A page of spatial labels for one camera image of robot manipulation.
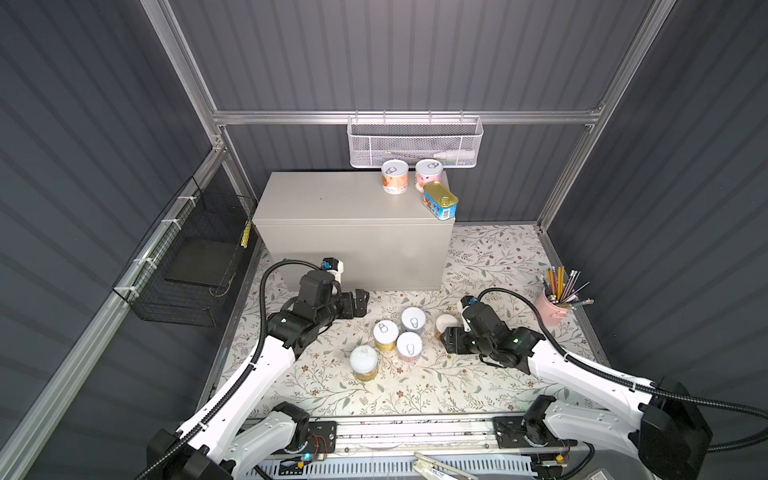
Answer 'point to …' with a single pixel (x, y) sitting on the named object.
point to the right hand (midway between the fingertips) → (452, 339)
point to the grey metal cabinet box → (384, 241)
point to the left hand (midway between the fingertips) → (354, 294)
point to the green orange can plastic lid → (364, 362)
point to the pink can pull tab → (409, 346)
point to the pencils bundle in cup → (564, 292)
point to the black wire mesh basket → (185, 266)
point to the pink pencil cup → (552, 314)
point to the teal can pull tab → (413, 318)
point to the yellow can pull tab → (385, 335)
